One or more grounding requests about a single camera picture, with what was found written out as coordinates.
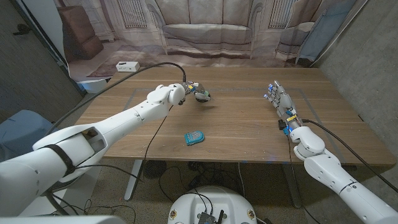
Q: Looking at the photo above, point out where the printed living room backdrop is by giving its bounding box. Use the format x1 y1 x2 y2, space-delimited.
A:
52 0 369 83

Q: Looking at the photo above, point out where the white power box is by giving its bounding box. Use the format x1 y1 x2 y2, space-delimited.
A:
115 61 140 73

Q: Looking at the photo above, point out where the black round fan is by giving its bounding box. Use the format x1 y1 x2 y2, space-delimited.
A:
142 160 167 180

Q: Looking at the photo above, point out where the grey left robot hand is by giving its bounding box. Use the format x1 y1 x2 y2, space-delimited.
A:
183 81 211 103

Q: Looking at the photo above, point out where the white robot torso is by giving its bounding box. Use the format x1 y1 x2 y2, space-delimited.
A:
167 185 258 224

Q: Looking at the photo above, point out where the wooden table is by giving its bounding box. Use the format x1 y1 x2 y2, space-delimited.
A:
124 88 348 162

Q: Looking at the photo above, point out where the thin black left wrist cable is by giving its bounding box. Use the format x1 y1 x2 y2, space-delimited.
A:
74 105 174 183

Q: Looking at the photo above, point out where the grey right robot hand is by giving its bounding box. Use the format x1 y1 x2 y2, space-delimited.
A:
263 80 303 136

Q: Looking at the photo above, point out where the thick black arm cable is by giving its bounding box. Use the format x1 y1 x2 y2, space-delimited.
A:
301 119 398 193
45 62 187 138

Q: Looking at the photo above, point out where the grey table leg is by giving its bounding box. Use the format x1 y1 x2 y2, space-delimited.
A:
281 163 303 208

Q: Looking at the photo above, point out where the white wall panel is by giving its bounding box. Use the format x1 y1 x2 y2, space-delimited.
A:
20 0 69 72

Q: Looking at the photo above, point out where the black box with antenna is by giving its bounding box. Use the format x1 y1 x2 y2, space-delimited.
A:
197 210 224 224

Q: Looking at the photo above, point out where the white table leg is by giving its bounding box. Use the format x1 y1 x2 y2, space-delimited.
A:
123 160 144 202

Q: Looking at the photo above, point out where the blue fabric chair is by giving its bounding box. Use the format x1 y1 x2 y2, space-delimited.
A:
0 109 58 162

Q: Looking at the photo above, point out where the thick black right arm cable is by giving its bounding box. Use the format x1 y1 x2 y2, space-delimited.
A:
301 119 398 193

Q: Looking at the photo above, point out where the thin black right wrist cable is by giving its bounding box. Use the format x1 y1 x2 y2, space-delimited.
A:
285 134 323 224

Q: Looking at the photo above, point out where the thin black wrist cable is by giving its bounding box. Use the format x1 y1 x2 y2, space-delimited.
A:
285 134 323 224
74 105 174 183

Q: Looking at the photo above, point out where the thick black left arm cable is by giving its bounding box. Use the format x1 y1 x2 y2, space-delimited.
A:
45 62 187 138

